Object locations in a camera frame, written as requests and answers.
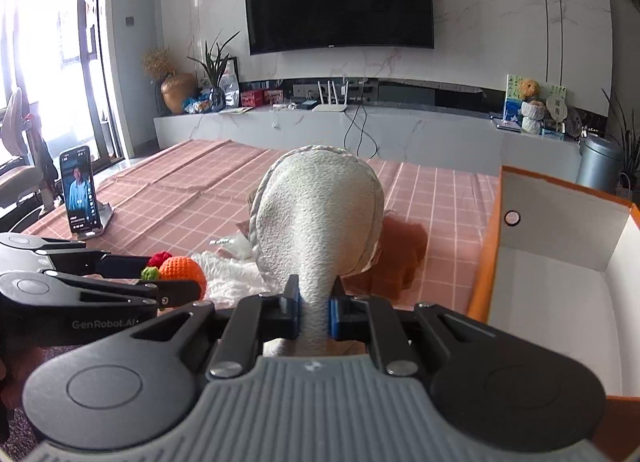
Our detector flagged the cream white plush toy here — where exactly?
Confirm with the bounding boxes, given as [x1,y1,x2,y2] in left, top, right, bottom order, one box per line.
[250,145,384,357]

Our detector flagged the black router cable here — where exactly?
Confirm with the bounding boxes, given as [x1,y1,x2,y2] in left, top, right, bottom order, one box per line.
[342,100,381,160]

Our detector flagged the red box on console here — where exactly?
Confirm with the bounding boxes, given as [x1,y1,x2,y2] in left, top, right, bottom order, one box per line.
[241,89,265,108]

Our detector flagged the rust red sponge cloth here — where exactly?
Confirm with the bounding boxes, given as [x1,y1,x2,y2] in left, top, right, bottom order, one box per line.
[342,212,427,301]

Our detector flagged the white crinkled plastic bag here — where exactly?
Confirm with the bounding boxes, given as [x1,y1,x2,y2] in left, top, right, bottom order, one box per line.
[191,231,269,308]

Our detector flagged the white marble tv console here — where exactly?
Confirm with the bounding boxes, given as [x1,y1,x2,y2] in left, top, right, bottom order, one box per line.
[154,106,580,182]

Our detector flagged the grey metal trash bin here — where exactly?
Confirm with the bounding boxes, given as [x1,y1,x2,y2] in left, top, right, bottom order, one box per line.
[576,134,624,193]

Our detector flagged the tall floor plant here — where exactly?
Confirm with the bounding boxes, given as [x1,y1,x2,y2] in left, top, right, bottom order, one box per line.
[603,90,639,200]

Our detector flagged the orange cardboard box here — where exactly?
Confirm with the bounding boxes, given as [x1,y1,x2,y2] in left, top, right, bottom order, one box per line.
[466,167,640,461]

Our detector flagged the golden brown vase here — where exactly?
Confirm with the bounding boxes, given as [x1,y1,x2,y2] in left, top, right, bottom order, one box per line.
[160,72,198,116]

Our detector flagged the green picture book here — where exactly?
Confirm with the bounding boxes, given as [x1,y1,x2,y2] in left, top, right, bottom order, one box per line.
[502,74,568,134]

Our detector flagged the smartphone on stand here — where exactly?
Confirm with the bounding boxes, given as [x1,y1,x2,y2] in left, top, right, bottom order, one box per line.
[58,145,114,240]

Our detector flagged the white wifi router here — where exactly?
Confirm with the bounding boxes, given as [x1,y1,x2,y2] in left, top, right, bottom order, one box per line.
[312,80,349,112]

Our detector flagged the brown teddy bear figure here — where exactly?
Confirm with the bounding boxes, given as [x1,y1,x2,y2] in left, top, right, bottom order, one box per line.
[518,79,546,135]

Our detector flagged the green potted plant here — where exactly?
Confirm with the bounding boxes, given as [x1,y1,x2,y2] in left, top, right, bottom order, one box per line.
[189,31,240,112]

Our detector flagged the orange crochet fruit toy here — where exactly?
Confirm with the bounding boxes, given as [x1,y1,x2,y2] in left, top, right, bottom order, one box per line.
[141,251,207,300]

